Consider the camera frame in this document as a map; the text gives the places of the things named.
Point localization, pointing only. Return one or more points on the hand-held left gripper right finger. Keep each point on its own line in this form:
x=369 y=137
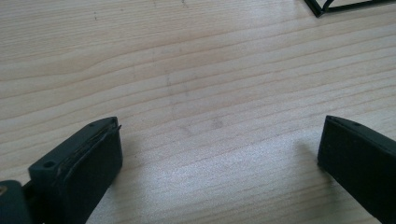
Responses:
x=361 y=158

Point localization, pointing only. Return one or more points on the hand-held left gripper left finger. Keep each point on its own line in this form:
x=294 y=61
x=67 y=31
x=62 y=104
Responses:
x=81 y=168

